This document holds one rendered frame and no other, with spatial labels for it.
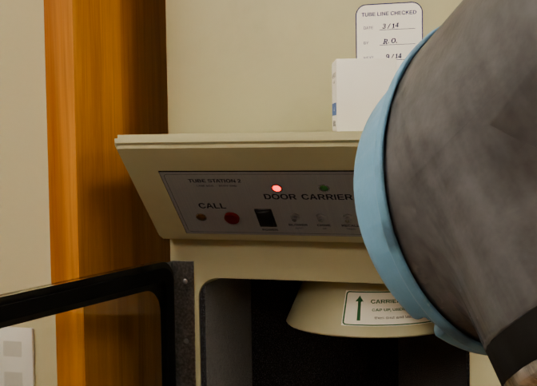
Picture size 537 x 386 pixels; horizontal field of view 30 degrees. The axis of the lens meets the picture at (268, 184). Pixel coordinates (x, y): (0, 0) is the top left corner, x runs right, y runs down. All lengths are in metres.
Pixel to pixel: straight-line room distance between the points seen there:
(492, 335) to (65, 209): 0.65
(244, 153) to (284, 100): 0.12
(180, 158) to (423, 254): 0.53
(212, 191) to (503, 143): 0.59
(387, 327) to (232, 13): 0.33
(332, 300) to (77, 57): 0.33
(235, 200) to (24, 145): 0.72
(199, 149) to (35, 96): 0.73
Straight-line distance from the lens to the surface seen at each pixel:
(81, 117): 0.94
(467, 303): 0.34
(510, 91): 0.31
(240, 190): 0.88
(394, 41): 0.92
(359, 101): 0.84
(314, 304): 0.98
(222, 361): 1.04
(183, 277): 0.99
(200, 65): 0.97
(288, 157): 0.83
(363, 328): 0.96
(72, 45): 0.93
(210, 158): 0.85
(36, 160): 1.56
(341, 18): 0.93
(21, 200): 1.57
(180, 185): 0.89
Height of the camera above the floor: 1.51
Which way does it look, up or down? 3 degrees down
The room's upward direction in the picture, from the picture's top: 1 degrees counter-clockwise
